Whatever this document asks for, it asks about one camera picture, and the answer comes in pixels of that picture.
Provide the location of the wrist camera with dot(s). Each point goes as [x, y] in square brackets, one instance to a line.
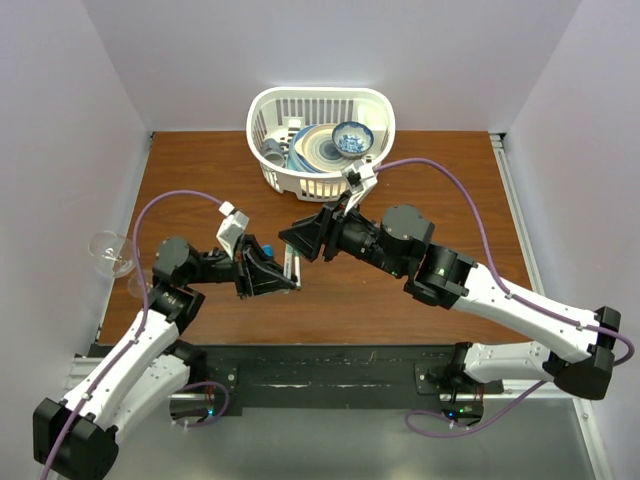
[361, 179]
[231, 228]

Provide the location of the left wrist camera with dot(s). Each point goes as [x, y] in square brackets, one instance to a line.
[231, 228]

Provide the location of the white plastic dish basket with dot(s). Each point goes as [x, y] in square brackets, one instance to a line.
[281, 112]

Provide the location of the white pen green tip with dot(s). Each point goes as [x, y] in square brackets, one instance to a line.
[296, 275]

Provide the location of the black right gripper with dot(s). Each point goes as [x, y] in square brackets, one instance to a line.
[306, 234]

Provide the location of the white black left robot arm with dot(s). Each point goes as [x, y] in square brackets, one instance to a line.
[78, 436]

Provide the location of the grey blue mug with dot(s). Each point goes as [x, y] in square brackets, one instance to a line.
[271, 150]

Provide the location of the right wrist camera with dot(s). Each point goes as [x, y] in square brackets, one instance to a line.
[361, 179]

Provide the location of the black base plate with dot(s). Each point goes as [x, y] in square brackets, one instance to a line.
[236, 378]

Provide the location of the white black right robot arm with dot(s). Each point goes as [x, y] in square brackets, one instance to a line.
[567, 346]

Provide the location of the beige blue plate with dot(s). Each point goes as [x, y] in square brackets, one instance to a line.
[313, 151]

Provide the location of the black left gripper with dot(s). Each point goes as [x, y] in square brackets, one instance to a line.
[245, 283]

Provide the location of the aluminium frame rail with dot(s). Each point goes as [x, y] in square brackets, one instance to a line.
[588, 428]

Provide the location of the clear wine glass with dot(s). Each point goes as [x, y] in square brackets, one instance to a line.
[113, 254]

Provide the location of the blue patterned bowl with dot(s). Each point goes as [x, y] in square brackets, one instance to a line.
[352, 139]

